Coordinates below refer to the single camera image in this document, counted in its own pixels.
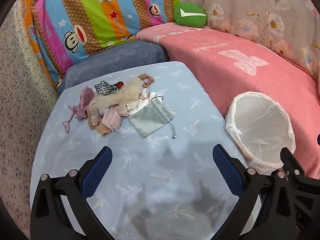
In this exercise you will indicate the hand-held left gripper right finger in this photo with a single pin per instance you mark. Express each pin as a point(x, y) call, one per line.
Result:
point(228, 170)

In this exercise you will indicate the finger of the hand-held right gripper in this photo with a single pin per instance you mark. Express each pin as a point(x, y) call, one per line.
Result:
point(291, 162)

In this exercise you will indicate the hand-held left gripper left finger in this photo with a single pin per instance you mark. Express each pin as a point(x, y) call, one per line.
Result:
point(98, 171)

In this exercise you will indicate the white lined trash bin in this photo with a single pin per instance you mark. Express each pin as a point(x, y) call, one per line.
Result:
point(260, 125)

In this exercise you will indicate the beige mesh cloth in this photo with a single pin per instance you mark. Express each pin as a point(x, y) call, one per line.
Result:
point(120, 96)

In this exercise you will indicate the tan nylon stocking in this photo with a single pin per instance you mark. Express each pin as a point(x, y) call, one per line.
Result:
point(96, 125)

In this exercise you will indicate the blue palm print tablecloth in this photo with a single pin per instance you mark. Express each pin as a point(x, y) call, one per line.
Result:
point(155, 160)

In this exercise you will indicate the mauve lace garment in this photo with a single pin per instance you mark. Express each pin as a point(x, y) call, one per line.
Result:
point(83, 105)

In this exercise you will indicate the leopard print scrunchie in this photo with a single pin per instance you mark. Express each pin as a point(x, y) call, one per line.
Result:
point(103, 88)

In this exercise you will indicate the dark red scrunchie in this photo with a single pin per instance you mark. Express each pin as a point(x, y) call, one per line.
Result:
point(120, 85)

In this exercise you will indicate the pink blanket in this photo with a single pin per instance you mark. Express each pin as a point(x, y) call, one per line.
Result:
point(225, 80)

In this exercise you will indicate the pink scrunchie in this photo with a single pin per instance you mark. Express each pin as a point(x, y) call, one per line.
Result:
point(147, 80)

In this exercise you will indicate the blue-grey sofa cushion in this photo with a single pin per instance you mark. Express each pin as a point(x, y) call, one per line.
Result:
point(105, 60)

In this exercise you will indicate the green round cushion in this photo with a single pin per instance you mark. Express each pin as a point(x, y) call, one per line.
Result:
point(190, 21)

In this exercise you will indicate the grey floral cloth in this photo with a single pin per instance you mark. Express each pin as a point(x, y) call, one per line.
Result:
point(250, 10)

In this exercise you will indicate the striped monkey print quilt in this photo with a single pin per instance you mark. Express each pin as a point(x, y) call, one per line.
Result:
point(87, 10)

